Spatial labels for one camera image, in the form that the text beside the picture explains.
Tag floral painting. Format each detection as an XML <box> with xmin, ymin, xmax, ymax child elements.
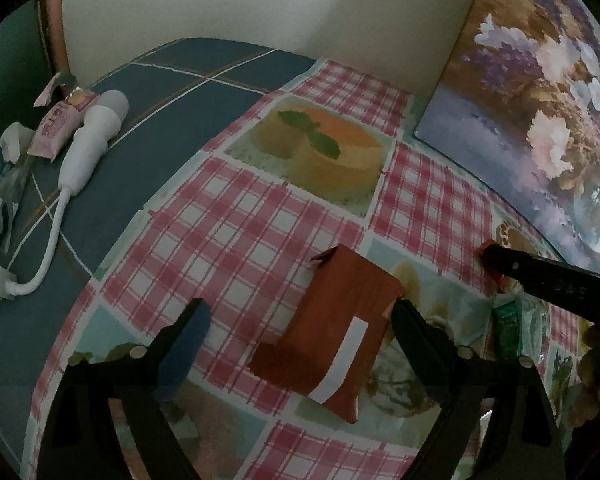
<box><xmin>412</xmin><ymin>0</ymin><xmax>600</xmax><ymax>281</ymax></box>

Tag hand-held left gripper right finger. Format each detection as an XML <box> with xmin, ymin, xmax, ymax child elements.
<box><xmin>391</xmin><ymin>299</ymin><xmax>566</xmax><ymax>480</ymax></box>

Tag blue plaid bed sheet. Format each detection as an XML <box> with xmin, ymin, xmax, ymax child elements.
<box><xmin>0</xmin><ymin>37</ymin><xmax>317</xmax><ymax>463</ymax></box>

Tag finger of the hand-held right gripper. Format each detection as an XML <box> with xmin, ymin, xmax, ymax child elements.
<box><xmin>481</xmin><ymin>243</ymin><xmax>600</xmax><ymax>332</ymax></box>

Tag pink board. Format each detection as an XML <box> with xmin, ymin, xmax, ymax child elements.
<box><xmin>44</xmin><ymin>0</ymin><xmax>72</xmax><ymax>77</ymax></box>

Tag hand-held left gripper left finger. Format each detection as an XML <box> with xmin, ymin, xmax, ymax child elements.
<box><xmin>35</xmin><ymin>298</ymin><xmax>212</xmax><ymax>480</ymax></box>

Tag small pink wrapper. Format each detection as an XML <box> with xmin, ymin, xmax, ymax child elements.
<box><xmin>33</xmin><ymin>73</ymin><xmax>76</xmax><ymax>109</ymax></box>

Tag red snack packet white stripe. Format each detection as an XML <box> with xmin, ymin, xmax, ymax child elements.
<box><xmin>248</xmin><ymin>245</ymin><xmax>405</xmax><ymax>424</ymax></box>

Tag white handheld device with cable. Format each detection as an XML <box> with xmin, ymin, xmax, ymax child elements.
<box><xmin>0</xmin><ymin>90</ymin><xmax>129</xmax><ymax>302</ymax></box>

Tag pink checkered printed tablecloth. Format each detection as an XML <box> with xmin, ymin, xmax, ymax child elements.
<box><xmin>25</xmin><ymin>57</ymin><xmax>593</xmax><ymax>480</ymax></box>

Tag pink snack bar packet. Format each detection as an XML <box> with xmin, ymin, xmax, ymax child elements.
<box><xmin>28</xmin><ymin>90</ymin><xmax>90</xmax><ymax>162</ymax></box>

